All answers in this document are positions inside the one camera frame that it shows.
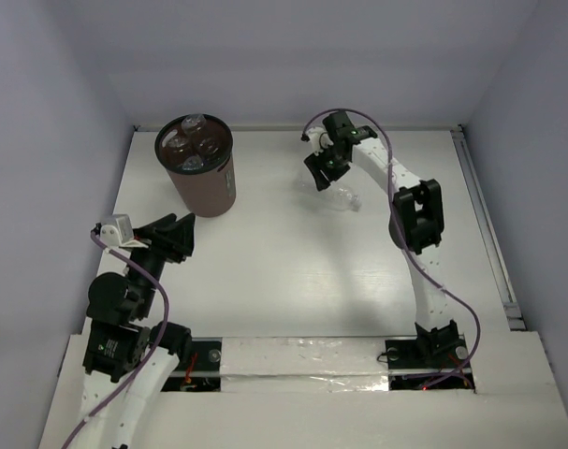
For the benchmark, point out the clear bottle blue cap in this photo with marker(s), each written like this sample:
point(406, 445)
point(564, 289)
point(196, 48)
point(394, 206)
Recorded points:
point(194, 124)

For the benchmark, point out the brown plastic waste bin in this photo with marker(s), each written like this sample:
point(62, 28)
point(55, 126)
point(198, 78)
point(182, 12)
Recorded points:
point(210, 191)

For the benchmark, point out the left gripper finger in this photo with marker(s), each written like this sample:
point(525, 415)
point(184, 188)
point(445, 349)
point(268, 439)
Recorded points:
point(182, 235)
point(157, 225)

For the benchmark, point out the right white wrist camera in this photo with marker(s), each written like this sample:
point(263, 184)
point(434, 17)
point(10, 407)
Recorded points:
point(318, 138)

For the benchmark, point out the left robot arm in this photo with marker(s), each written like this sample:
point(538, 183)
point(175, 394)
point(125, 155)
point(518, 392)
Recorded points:
point(132, 347)

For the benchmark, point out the blue label bottle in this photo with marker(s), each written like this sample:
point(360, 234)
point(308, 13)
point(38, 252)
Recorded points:
point(192, 163)
point(178, 146)

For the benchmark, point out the aluminium rail right edge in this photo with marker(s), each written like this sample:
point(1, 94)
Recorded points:
point(511, 308)

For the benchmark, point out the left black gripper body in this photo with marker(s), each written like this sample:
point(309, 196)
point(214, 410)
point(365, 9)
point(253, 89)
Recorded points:
point(163, 242)

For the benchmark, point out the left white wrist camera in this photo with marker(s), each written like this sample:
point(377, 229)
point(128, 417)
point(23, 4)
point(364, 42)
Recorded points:
point(115, 231)

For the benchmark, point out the taped white front board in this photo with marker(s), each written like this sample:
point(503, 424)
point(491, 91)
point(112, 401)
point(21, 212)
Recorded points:
point(303, 365)

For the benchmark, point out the red label clear bottle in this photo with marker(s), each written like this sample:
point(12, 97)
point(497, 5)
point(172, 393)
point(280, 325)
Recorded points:
point(208, 147)

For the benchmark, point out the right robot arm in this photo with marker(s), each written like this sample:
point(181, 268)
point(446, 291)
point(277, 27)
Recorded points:
point(416, 225)

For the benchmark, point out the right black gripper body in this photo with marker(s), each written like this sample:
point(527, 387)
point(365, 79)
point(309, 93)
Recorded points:
point(332, 166)

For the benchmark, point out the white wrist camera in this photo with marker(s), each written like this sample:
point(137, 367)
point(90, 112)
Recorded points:
point(115, 231)
point(318, 138)

